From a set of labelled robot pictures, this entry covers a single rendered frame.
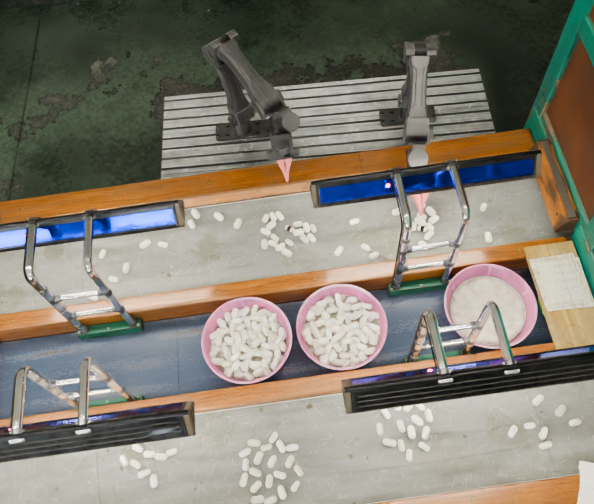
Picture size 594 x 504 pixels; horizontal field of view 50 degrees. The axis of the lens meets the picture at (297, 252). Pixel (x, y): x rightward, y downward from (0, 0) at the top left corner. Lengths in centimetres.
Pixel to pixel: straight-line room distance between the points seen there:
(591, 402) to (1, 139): 292
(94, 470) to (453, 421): 99
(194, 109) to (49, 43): 163
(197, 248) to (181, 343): 31
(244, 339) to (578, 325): 96
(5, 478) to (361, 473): 97
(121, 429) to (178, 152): 116
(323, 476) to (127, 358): 70
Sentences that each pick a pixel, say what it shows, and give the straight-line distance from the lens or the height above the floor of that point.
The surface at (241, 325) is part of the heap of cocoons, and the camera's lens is 193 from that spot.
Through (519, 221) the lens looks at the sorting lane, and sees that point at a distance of 214.
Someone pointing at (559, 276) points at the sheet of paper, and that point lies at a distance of 204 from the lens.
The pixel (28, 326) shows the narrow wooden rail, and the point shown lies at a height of 76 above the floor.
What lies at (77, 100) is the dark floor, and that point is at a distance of 361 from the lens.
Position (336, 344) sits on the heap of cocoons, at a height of 74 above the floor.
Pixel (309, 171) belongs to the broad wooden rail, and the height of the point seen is 76.
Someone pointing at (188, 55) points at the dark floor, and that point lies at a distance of 364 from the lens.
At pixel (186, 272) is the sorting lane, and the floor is 74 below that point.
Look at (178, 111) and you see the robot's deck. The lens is 249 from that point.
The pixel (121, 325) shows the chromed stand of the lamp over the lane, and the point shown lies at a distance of 205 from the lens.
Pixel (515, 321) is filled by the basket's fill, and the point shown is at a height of 73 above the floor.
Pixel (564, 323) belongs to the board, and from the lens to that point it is 198.
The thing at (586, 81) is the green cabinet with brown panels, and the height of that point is 114.
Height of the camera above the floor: 253
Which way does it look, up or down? 63 degrees down
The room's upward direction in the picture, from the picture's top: 8 degrees counter-clockwise
